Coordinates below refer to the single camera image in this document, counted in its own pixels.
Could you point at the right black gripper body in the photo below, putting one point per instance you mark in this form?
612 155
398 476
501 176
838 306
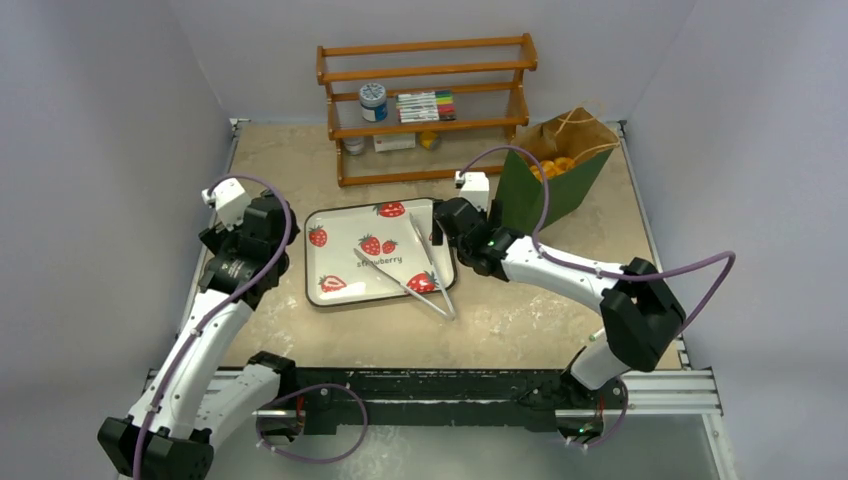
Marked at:
448 216

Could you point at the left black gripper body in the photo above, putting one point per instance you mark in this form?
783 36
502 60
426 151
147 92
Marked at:
222 240

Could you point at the metal tongs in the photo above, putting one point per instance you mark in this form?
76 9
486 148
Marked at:
427 281

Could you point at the strawberry print white tray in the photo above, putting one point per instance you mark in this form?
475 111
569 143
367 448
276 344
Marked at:
333 274

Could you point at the green brown paper bag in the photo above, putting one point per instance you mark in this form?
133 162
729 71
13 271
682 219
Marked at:
570 150

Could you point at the orange fake bread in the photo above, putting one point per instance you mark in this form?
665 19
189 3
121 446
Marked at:
552 168

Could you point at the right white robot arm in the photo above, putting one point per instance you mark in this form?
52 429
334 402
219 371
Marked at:
640 319

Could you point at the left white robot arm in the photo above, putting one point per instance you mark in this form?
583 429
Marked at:
174 429

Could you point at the yellow small cube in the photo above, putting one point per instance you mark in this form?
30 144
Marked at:
429 140

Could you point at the wooden shelf rack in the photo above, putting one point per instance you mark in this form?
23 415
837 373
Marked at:
358 103

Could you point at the white small box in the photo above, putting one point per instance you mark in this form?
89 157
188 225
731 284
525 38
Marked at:
393 142

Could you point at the coloured marker set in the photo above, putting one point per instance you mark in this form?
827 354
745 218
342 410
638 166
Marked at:
427 106

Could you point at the small jar lower shelf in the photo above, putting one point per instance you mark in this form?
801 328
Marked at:
354 145

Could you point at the blue white jar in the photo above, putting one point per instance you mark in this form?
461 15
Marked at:
373 102

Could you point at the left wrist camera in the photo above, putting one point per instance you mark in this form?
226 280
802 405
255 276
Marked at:
230 200

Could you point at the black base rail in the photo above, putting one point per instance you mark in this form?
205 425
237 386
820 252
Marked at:
537 400

